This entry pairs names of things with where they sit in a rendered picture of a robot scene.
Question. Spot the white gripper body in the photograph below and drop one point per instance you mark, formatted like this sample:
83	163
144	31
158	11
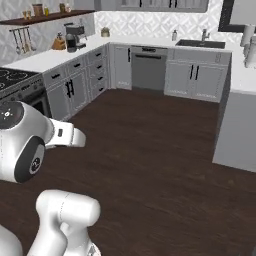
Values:
79	138

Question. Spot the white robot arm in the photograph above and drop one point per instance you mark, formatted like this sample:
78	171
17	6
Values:
20	143

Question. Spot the grey under-sink cupboards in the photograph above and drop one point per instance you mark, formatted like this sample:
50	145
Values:
196	75

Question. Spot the black sink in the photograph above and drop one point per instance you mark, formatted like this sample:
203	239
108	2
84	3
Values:
200	44

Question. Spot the grey cupboard and drawer run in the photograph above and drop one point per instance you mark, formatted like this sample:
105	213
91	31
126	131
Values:
76	83

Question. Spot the black hob with oven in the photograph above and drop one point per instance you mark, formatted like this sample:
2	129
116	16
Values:
16	83

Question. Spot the grey corner cupboard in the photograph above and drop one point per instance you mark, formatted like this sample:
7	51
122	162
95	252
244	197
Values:
121	66

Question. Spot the wooden knife block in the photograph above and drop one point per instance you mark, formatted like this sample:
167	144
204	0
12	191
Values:
59	43

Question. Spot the grey dishwasher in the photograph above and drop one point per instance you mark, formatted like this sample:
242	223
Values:
148	68

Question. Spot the black coffee machine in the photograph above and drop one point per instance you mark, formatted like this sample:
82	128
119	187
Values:
74	38

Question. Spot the grey hanging spoon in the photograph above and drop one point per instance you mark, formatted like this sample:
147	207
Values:
31	43

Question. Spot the olive lidded pot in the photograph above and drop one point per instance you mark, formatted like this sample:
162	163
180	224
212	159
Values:
105	32

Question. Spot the grey hanging spatula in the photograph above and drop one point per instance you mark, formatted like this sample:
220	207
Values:
23	43

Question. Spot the grey hanging ladle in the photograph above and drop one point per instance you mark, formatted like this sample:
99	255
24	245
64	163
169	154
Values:
17	46

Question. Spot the white bottle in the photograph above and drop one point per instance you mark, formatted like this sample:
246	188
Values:
68	8

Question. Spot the yellow bottle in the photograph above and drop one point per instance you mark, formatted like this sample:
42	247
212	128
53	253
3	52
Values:
46	11

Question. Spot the dark olive jar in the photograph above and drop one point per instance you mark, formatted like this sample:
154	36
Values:
62	7

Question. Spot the small amber glass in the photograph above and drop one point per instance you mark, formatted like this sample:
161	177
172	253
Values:
28	14
24	14

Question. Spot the brown jar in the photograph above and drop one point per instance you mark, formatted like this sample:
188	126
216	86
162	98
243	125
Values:
37	10

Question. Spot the grey soap dispenser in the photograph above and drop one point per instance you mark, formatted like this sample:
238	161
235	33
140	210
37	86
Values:
174	35

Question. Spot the grey counter end cabinet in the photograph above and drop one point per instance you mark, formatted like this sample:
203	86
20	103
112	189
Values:
236	130

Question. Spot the silver tap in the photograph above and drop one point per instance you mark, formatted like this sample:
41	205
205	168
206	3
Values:
204	35

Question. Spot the white canister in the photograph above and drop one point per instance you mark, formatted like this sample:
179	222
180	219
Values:
250	55

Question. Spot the white paper towel roll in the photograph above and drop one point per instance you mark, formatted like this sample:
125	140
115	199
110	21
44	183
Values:
247	35

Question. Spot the black tool rail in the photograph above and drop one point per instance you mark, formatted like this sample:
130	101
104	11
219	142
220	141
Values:
20	29

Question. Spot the dark wooden wall shelf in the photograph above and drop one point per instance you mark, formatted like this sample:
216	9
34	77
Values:
46	17

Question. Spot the grey wall cupboards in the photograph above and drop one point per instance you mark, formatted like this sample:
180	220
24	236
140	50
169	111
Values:
150	5

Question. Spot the black window frame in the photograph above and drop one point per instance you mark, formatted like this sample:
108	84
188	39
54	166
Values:
224	16

